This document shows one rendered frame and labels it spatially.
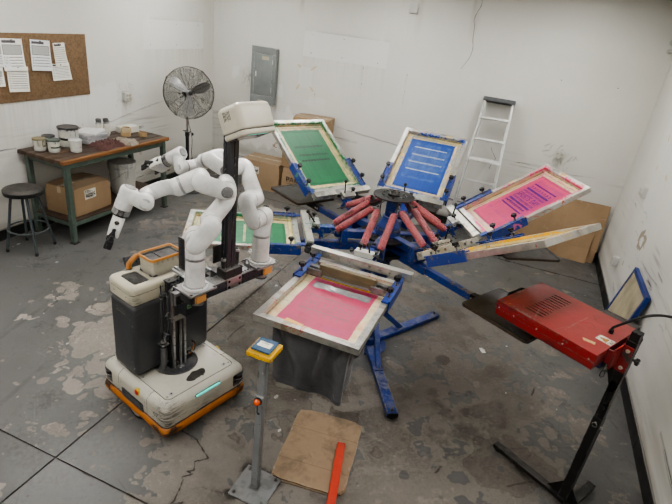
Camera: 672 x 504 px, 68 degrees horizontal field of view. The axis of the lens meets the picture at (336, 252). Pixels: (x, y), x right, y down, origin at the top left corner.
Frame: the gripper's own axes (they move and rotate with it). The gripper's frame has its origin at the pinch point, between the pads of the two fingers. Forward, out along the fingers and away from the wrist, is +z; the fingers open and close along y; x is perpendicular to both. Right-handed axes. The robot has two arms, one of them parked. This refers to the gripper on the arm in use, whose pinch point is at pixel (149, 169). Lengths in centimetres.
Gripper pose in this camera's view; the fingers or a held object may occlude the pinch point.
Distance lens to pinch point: 309.5
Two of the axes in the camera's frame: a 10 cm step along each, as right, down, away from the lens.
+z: -8.3, 2.6, 4.9
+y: 5.3, 1.2, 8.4
